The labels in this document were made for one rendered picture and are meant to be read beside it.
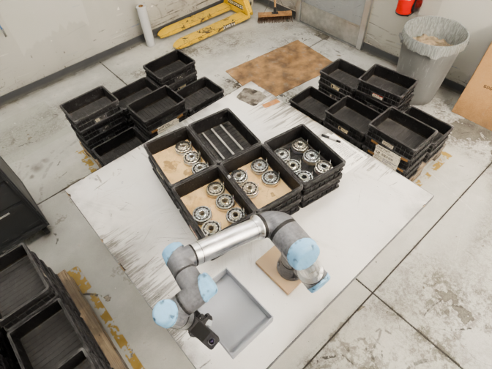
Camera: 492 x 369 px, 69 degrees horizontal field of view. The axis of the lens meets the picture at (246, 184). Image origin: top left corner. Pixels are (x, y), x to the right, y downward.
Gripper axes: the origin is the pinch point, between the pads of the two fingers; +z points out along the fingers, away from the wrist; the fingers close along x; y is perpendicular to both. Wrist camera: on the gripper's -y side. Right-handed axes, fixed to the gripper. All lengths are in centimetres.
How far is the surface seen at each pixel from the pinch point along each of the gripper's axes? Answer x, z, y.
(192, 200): -33, 36, 66
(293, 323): -21, 46, -16
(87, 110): -36, 73, 230
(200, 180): -45, 34, 69
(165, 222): -14, 44, 74
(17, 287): 70, 40, 116
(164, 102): -84, 87, 187
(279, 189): -70, 47, 35
